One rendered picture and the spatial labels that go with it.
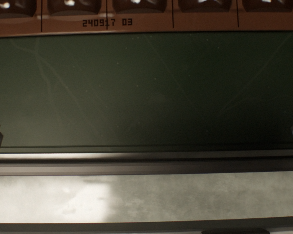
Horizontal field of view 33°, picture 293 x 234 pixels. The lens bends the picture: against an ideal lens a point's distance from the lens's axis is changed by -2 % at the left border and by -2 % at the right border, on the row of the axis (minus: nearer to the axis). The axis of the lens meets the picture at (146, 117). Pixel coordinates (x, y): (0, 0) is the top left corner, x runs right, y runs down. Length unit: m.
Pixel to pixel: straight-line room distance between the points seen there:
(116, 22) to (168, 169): 0.05
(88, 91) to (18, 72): 0.02
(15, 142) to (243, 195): 0.73
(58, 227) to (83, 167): 0.13
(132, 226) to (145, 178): 0.58
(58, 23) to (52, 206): 0.71
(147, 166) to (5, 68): 0.06
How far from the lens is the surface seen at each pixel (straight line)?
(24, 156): 0.17
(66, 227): 0.27
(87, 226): 0.27
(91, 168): 0.15
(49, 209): 0.86
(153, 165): 0.15
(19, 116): 0.17
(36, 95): 0.17
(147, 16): 0.16
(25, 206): 0.86
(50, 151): 0.17
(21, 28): 0.16
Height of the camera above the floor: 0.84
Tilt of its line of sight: 84 degrees down
